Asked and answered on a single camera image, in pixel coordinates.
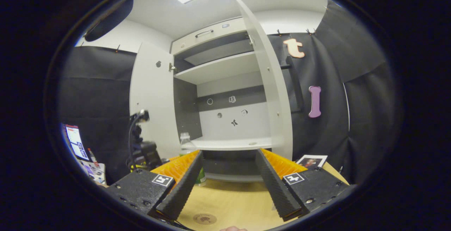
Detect green label plastic bottle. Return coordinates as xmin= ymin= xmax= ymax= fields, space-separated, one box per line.
xmin=179 ymin=132 xmax=207 ymax=186

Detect black door handle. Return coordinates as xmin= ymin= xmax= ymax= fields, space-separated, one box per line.
xmin=280 ymin=56 xmax=304 ymax=113

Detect dark rounded object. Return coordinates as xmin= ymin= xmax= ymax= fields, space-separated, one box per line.
xmin=84 ymin=0 xmax=135 ymax=42

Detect white grey cabinet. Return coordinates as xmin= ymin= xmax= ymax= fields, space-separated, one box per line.
xmin=171 ymin=17 xmax=273 ymax=183

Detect lit computer monitor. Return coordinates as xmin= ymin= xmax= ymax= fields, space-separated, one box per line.
xmin=63 ymin=124 xmax=89 ymax=161

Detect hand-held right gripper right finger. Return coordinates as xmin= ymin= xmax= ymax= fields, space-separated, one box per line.
xmin=255 ymin=148 xmax=357 ymax=222

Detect white papers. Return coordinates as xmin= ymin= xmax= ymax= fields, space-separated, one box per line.
xmin=80 ymin=160 xmax=107 ymax=186

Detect white cabinet door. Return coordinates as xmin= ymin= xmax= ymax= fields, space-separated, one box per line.
xmin=235 ymin=0 xmax=294 ymax=161
xmin=129 ymin=42 xmax=182 ymax=161

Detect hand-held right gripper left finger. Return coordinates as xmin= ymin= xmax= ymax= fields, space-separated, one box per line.
xmin=105 ymin=149 xmax=204 ymax=221

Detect printed photo card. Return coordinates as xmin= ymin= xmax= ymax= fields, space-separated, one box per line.
xmin=296 ymin=155 xmax=328 ymax=168

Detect red capped small bottle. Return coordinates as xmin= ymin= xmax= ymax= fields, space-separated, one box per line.
xmin=87 ymin=148 xmax=100 ymax=168

